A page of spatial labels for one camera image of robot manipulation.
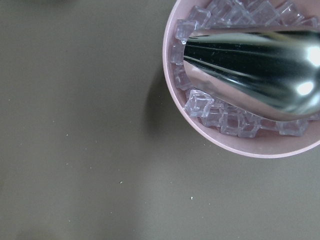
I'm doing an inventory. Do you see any clear ice cube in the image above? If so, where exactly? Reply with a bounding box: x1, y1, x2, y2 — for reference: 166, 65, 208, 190
184, 89, 214, 118

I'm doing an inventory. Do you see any pink bowl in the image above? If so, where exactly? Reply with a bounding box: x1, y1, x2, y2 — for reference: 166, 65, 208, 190
162, 0, 320, 159

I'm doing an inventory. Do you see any steel ice scoop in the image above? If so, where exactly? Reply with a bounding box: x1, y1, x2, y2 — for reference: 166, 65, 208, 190
183, 26, 320, 122

